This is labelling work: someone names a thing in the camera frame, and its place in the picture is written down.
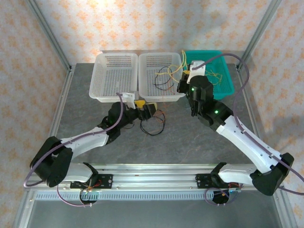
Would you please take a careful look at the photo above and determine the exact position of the thin black cable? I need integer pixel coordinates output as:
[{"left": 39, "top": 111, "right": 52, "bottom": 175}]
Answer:
[
  {"left": 153, "top": 66, "right": 176, "bottom": 91},
  {"left": 140, "top": 111, "right": 166, "bottom": 136}
]

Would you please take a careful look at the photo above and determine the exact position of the teal plastic mesh basket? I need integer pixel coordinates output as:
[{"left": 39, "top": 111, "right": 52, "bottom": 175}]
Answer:
[{"left": 182, "top": 50, "right": 235, "bottom": 100}]

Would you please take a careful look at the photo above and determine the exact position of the white plastic mesh basket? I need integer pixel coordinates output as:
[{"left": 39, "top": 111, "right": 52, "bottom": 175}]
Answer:
[
  {"left": 89, "top": 52, "right": 139, "bottom": 103},
  {"left": 137, "top": 52, "right": 187, "bottom": 103}
]

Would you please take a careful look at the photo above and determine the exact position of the base electronics board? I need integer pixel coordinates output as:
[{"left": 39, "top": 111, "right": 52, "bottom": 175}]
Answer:
[
  {"left": 212, "top": 187, "right": 242, "bottom": 206},
  {"left": 79, "top": 189, "right": 102, "bottom": 207}
]

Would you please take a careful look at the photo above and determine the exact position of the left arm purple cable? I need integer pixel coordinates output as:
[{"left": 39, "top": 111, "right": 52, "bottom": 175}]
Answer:
[{"left": 23, "top": 93, "right": 124, "bottom": 208}]

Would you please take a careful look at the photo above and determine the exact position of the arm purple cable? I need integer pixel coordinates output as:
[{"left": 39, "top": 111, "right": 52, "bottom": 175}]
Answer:
[
  {"left": 23, "top": 93, "right": 124, "bottom": 208},
  {"left": 194, "top": 54, "right": 304, "bottom": 207}
]

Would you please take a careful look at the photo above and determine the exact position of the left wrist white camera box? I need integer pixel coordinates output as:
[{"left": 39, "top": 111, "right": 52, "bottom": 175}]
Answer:
[{"left": 122, "top": 92, "right": 139, "bottom": 110}]

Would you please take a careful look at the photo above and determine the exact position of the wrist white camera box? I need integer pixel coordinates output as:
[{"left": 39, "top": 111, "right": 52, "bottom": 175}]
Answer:
[
  {"left": 122, "top": 92, "right": 139, "bottom": 110},
  {"left": 189, "top": 60, "right": 206, "bottom": 84}
]

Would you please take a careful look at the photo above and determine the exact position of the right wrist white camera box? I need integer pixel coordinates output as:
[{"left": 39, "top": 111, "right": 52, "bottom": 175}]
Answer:
[{"left": 189, "top": 60, "right": 206, "bottom": 84}]

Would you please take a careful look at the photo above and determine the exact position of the aluminium table side rail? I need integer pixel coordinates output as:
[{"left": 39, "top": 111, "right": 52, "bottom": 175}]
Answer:
[
  {"left": 32, "top": 65, "right": 76, "bottom": 173},
  {"left": 235, "top": 65, "right": 271, "bottom": 171}
]

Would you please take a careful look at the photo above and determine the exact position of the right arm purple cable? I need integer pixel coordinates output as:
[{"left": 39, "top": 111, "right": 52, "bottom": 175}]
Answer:
[{"left": 194, "top": 54, "right": 304, "bottom": 207}]

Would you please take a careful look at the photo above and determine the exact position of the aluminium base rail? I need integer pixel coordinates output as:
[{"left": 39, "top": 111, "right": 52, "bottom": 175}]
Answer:
[{"left": 28, "top": 163, "right": 285, "bottom": 192}]

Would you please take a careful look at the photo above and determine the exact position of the grey slotted cable duct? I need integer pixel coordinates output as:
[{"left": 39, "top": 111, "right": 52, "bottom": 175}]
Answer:
[{"left": 34, "top": 191, "right": 230, "bottom": 201}]

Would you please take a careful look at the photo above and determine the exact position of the aluminium frame post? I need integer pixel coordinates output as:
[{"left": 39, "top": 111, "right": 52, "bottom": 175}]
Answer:
[
  {"left": 25, "top": 0, "right": 72, "bottom": 71},
  {"left": 237, "top": 0, "right": 283, "bottom": 71}
]

